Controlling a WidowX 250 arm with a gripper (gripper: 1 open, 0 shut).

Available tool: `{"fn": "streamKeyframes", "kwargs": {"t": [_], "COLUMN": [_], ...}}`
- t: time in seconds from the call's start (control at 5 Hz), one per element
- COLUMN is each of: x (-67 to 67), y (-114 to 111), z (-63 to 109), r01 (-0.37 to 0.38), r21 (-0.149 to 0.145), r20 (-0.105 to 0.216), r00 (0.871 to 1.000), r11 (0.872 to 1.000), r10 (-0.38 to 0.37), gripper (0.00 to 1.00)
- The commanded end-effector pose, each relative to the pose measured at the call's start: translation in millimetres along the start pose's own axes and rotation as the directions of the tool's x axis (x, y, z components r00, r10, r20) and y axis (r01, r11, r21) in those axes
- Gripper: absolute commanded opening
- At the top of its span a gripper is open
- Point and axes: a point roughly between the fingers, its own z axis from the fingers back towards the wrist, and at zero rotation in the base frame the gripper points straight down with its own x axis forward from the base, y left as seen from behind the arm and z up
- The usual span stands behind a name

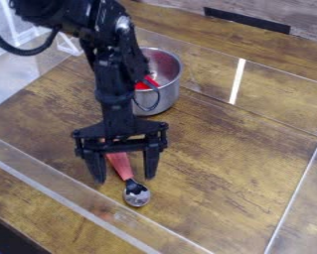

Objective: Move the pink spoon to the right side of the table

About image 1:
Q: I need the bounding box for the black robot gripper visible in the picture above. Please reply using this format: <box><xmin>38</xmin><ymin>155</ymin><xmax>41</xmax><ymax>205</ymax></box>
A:
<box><xmin>72</xmin><ymin>100</ymin><xmax>168</xmax><ymax>184</ymax></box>

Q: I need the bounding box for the pink handled metal spoon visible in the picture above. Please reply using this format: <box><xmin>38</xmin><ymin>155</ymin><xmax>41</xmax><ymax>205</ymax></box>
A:
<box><xmin>105</xmin><ymin>153</ymin><xmax>151</xmax><ymax>207</ymax></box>

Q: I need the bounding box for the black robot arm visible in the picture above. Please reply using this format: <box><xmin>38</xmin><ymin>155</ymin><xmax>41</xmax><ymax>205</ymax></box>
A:
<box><xmin>9</xmin><ymin>0</ymin><xmax>168</xmax><ymax>184</ymax></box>

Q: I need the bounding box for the small silver metal pot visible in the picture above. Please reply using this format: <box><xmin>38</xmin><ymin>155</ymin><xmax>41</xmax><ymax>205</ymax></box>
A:
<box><xmin>132</xmin><ymin>47</ymin><xmax>183</xmax><ymax>116</ymax></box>

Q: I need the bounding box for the red object in pot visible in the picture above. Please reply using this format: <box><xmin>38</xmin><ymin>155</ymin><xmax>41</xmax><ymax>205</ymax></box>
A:
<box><xmin>135</xmin><ymin>75</ymin><xmax>159</xmax><ymax>90</ymax></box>

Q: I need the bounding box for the clear acrylic barrier front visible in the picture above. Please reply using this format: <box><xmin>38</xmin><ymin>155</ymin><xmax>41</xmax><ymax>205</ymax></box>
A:
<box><xmin>0</xmin><ymin>139</ymin><xmax>214</xmax><ymax>254</ymax></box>

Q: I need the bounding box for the clear acrylic barrier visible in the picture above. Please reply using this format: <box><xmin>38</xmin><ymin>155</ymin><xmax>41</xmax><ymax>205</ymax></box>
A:
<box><xmin>0</xmin><ymin>139</ymin><xmax>214</xmax><ymax>254</ymax></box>
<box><xmin>135</xmin><ymin>28</ymin><xmax>317</xmax><ymax>136</ymax></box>

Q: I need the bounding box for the clear acrylic barrier back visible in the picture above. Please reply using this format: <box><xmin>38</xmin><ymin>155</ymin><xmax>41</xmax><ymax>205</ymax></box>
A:
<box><xmin>135</xmin><ymin>28</ymin><xmax>317</xmax><ymax>136</ymax></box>

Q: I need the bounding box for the black strip on table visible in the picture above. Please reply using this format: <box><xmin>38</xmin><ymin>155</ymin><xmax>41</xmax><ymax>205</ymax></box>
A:
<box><xmin>203</xmin><ymin>7</ymin><xmax>290</xmax><ymax>35</ymax></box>

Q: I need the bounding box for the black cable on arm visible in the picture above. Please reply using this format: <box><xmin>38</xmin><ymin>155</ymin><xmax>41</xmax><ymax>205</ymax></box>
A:
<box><xmin>0</xmin><ymin>19</ymin><xmax>62</xmax><ymax>58</ymax></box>

